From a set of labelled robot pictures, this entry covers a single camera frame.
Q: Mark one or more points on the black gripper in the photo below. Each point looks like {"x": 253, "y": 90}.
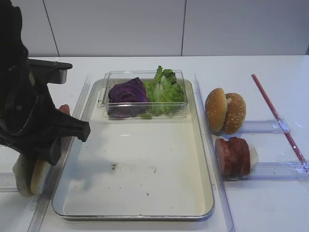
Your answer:
{"x": 28, "y": 115}

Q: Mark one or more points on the bun bottom slice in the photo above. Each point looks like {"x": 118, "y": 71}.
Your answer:
{"x": 39, "y": 176}

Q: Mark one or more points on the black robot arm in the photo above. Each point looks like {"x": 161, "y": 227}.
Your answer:
{"x": 12, "y": 49}

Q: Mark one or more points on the green lettuce leaves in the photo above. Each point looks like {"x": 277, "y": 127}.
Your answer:
{"x": 162, "y": 92}

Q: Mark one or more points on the left red meat patty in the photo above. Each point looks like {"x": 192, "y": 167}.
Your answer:
{"x": 223, "y": 155}

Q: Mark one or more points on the red meat patty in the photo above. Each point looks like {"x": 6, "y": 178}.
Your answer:
{"x": 223, "y": 155}
{"x": 236, "y": 155}
{"x": 245, "y": 168}

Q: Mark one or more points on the middle red meat patty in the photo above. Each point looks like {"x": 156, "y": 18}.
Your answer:
{"x": 236, "y": 155}

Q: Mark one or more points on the right red meat patty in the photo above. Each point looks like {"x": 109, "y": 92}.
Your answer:
{"x": 245, "y": 168}

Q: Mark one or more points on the white cheese slice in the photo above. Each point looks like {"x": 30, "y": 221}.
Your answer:
{"x": 254, "y": 158}

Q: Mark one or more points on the pale rear bun bottom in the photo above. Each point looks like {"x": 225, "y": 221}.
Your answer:
{"x": 23, "y": 170}

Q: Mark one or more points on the clear lower left crossbar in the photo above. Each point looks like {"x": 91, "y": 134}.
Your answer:
{"x": 7, "y": 182}

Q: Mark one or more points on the clear crossbar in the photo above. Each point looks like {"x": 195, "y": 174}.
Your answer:
{"x": 284, "y": 171}
{"x": 265, "y": 126}
{"x": 7, "y": 182}

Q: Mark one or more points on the metal baking tray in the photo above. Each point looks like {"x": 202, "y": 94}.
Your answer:
{"x": 136, "y": 169}

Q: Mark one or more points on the purple cabbage piece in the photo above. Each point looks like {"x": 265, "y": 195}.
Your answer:
{"x": 132, "y": 91}

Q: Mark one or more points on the clear plastic container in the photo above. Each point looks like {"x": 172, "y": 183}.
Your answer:
{"x": 118, "y": 77}

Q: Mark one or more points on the left sesame bun top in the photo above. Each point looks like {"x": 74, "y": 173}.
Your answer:
{"x": 216, "y": 109}

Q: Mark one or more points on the sesame bun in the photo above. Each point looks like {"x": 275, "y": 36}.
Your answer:
{"x": 235, "y": 115}
{"x": 216, "y": 109}

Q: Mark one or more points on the right sesame bun top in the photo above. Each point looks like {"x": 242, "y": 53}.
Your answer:
{"x": 235, "y": 115}

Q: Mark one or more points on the clear upper right crossbar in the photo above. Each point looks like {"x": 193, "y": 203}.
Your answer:
{"x": 265, "y": 126}

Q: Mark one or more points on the clear lower right crossbar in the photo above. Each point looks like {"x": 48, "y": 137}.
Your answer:
{"x": 284, "y": 171}

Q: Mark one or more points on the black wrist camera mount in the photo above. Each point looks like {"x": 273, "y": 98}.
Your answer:
{"x": 53, "y": 72}

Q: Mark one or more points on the clear rail right of tray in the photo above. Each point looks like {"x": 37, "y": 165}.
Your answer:
{"x": 229, "y": 223}

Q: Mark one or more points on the red plastic rail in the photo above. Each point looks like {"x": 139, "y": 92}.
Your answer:
{"x": 288, "y": 136}

